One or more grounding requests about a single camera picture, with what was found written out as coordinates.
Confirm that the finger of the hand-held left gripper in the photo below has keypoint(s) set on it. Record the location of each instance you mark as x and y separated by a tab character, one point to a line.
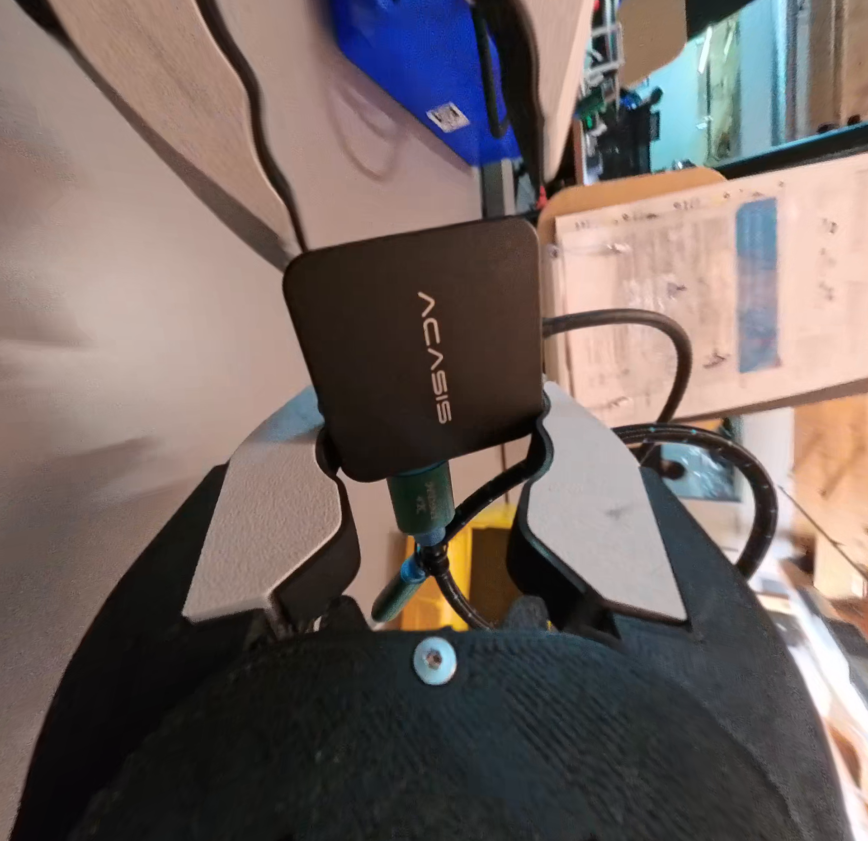
169	61
556	41

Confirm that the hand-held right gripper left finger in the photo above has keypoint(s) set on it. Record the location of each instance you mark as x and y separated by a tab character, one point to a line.
271	515

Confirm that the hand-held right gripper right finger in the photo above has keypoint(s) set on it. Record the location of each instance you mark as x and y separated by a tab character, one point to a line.
597	515

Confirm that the blue plastic bin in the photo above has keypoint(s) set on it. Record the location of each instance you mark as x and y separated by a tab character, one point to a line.
407	41

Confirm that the black square usb hub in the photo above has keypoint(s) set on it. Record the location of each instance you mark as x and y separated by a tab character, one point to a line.
407	312

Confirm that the brown cardboard box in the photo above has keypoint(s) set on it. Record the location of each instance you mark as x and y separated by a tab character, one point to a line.
651	27

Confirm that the yellow plastic bin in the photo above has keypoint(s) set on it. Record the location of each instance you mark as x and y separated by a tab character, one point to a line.
488	570

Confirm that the printed paper sheet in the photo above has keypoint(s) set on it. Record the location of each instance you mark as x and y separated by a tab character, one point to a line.
644	299

